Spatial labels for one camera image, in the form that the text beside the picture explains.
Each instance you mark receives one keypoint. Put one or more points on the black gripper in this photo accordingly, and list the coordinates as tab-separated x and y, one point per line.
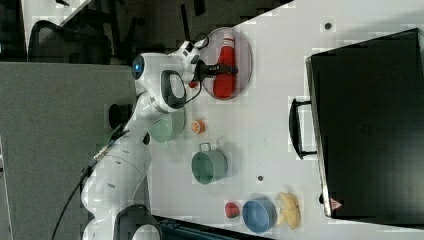
202	70

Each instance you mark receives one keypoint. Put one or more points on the red ketchup bottle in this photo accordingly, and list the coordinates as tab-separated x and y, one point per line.
224	83

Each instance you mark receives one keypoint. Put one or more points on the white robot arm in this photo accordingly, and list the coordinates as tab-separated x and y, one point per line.
117	171

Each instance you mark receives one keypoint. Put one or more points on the small red strawberry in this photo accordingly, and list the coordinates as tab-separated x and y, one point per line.
193	84

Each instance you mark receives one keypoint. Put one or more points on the green colander basket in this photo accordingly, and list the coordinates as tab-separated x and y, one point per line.
168	127

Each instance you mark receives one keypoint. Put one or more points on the green mug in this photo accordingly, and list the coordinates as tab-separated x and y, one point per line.
208	165

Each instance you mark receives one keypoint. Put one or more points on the large red strawberry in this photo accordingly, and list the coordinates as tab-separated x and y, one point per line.
231	210

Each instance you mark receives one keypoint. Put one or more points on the black toaster oven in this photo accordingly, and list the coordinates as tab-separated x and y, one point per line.
368	117

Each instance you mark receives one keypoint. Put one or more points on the blue bowl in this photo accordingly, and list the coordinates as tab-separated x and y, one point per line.
259	214

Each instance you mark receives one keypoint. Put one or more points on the yellow croissant toy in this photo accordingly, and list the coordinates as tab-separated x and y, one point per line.
289	210

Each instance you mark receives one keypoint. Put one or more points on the black office chair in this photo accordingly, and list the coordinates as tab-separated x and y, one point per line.
73	44

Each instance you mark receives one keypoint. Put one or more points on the black cylinder mount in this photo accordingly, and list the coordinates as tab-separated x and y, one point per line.
119	115

